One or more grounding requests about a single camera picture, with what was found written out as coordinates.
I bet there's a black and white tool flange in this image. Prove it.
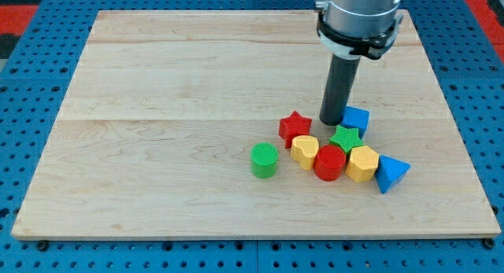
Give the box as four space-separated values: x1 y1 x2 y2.
317 0 402 61

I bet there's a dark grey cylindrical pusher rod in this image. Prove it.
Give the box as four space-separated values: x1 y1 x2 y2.
319 55 360 126

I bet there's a blue cube block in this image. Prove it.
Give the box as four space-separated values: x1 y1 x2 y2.
340 106 370 138

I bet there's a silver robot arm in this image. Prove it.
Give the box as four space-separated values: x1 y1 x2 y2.
315 0 402 126

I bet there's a green star block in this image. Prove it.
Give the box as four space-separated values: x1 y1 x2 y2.
328 125 364 155

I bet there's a red star block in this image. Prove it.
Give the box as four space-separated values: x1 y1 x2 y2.
278 111 312 149

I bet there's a yellow heart block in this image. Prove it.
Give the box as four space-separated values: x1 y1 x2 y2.
291 135 319 171

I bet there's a red cylinder block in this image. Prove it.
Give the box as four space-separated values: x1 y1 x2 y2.
313 145 347 182

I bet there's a yellow hexagon block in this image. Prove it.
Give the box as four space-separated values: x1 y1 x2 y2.
346 146 380 183

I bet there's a blue triangle block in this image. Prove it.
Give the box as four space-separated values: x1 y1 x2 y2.
375 155 410 194

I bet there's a green cylinder block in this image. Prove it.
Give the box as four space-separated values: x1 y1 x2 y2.
250 142 279 179

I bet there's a light wooden board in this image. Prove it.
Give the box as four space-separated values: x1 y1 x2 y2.
12 10 501 241

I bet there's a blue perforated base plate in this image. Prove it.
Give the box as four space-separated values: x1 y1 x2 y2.
1 0 503 272

